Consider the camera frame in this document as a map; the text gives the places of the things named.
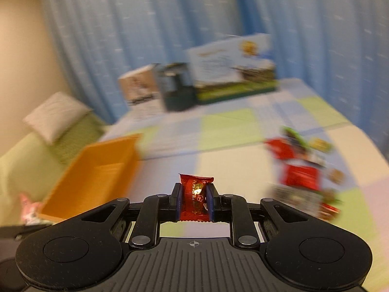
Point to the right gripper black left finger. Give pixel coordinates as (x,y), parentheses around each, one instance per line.
(153,211)

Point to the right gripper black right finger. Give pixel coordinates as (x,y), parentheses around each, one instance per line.
(232,209)

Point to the small red candy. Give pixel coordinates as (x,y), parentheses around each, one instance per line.
(193,206)

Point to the red snack packet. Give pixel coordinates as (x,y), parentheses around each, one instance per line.
(305,177)
(281,149)

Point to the grey black snack packet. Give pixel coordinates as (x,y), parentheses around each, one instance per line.
(306,201)

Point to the red strawberry candy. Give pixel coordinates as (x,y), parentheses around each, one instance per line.
(328,212)

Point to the yellow green candy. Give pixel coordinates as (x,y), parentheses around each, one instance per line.
(320,145)

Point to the green brown snack wrapper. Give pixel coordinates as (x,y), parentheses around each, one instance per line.
(298,143)

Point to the green brown cube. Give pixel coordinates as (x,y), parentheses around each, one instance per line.
(330,196)

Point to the orange plastic tray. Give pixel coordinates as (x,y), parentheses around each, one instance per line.
(101,173)

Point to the checked tablecloth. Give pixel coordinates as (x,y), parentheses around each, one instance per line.
(226,141)

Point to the green chevron cushion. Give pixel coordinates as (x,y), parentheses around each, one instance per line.
(86,131)

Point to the clear wrapped brown cube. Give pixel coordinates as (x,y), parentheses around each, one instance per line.
(336,176)

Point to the dark green glass humidifier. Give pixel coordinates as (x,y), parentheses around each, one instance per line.
(177,90)

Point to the white humidifier product box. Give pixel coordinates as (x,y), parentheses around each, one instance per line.
(139,85)

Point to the pink plush toy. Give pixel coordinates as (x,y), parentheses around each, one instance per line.
(29,210)

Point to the light green sofa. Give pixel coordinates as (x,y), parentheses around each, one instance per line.
(30,168)

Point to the beige cushion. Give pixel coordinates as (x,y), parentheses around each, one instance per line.
(52,118)

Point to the milk carton gift box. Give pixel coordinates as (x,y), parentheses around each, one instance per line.
(233,68)

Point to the blue star curtain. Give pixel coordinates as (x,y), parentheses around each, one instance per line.
(338,47)

